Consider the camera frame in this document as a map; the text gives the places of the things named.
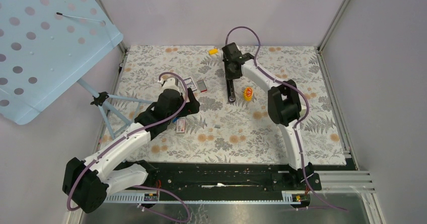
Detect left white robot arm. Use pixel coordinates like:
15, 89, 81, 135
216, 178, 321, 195
62, 77, 200, 213

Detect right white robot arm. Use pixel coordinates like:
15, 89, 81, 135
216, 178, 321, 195
222, 43, 314, 190

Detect yellow small block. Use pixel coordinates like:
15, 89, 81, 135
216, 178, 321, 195
208, 49, 218, 55

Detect blue playing card box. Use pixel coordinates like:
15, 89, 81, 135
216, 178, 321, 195
184, 77, 198, 92

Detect grey red small box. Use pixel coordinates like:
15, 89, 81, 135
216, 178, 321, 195
196, 80, 207, 93

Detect yellow butterfly toy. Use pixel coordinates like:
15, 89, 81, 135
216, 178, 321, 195
243, 87, 253, 101

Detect floral table mat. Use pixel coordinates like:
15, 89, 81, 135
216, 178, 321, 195
117, 46, 346, 165

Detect blue perforated stand panel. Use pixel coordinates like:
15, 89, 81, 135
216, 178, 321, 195
1, 0, 123, 125

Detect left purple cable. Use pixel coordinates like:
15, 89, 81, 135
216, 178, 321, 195
66, 71, 191, 224

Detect purple cable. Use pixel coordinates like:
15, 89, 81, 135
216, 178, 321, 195
66, 71, 191, 224
225, 26, 347, 213

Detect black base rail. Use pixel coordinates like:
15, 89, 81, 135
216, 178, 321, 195
140, 161, 322, 201

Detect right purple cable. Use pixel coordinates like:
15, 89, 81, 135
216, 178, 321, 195
225, 26, 347, 213

